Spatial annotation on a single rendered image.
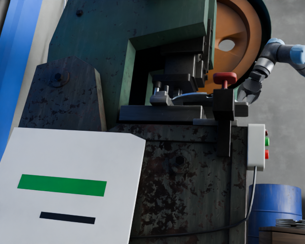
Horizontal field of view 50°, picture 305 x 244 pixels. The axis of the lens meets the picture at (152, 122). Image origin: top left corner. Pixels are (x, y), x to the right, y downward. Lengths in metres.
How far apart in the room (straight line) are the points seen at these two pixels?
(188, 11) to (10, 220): 0.98
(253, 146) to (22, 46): 1.72
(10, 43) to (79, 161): 1.26
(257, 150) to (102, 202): 0.49
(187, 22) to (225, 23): 0.68
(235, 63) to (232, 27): 0.23
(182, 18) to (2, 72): 1.20
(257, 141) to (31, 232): 0.73
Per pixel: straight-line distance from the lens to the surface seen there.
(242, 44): 1.90
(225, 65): 1.85
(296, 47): 1.44
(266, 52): 1.49
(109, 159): 1.08
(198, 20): 1.33
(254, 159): 1.01
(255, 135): 1.02
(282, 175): 4.65
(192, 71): 1.35
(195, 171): 1.03
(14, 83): 2.24
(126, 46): 1.35
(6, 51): 2.20
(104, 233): 1.01
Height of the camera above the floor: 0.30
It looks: 17 degrees up
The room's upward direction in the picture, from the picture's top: 6 degrees clockwise
